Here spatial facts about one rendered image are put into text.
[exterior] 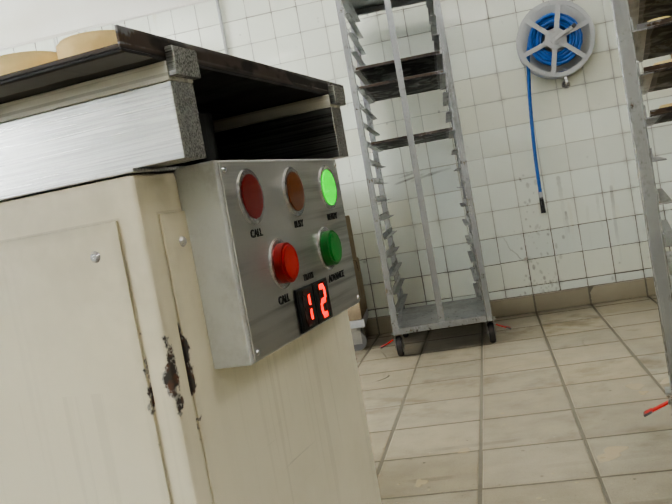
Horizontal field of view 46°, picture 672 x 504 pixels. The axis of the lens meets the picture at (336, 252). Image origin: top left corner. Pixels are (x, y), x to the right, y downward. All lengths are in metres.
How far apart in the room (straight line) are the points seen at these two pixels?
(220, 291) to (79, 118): 0.14
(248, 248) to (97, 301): 0.11
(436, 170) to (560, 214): 0.73
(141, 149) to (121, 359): 0.13
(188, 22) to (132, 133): 4.42
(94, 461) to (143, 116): 0.23
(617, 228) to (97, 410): 4.18
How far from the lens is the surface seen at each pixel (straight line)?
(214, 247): 0.53
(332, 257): 0.67
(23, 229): 0.56
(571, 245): 4.56
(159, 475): 0.53
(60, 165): 0.54
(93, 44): 0.50
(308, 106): 0.77
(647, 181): 1.78
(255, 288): 0.55
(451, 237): 4.54
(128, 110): 0.51
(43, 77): 0.51
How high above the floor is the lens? 0.80
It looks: 3 degrees down
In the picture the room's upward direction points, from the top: 10 degrees counter-clockwise
